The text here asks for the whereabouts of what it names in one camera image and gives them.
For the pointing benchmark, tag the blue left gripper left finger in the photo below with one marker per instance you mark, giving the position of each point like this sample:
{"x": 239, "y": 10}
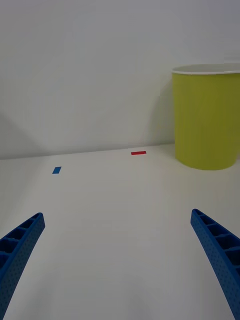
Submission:
{"x": 17, "y": 255}

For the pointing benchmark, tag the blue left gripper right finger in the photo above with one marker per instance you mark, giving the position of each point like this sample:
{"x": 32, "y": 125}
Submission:
{"x": 222, "y": 255}

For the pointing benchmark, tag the yellow-green plastic bin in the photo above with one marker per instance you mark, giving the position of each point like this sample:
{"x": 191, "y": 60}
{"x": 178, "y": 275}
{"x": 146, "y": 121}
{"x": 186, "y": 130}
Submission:
{"x": 205, "y": 120}

